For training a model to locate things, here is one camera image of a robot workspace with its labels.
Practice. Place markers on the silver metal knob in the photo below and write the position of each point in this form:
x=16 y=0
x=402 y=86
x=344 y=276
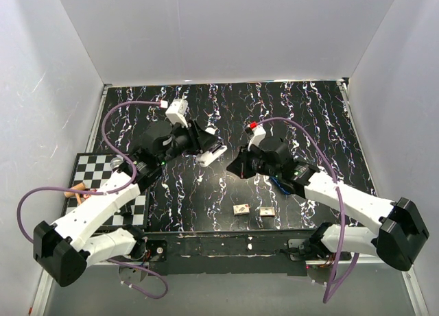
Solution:
x=116 y=162

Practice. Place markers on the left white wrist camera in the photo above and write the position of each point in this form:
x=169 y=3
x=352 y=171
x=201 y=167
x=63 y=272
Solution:
x=175 y=113

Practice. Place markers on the red owl toy block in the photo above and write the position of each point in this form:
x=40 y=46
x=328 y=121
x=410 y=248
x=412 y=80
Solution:
x=87 y=195

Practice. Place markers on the white plastic stick tool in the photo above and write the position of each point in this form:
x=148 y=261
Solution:
x=210 y=156

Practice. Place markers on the white staple box left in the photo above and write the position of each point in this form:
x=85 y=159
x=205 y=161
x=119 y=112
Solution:
x=241 y=209

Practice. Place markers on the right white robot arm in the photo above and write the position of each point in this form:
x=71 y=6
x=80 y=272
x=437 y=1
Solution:
x=394 y=231

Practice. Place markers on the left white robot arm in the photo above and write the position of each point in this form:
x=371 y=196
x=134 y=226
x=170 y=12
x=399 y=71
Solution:
x=66 y=247

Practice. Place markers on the wooden toy hammer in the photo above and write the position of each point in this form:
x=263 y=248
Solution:
x=76 y=191

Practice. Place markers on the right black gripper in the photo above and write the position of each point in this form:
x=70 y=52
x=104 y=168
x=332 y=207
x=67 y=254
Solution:
x=239 y=167

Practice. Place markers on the blue black stapler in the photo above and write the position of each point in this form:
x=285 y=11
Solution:
x=284 y=185

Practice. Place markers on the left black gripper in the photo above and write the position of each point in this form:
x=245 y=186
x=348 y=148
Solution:
x=199 y=139

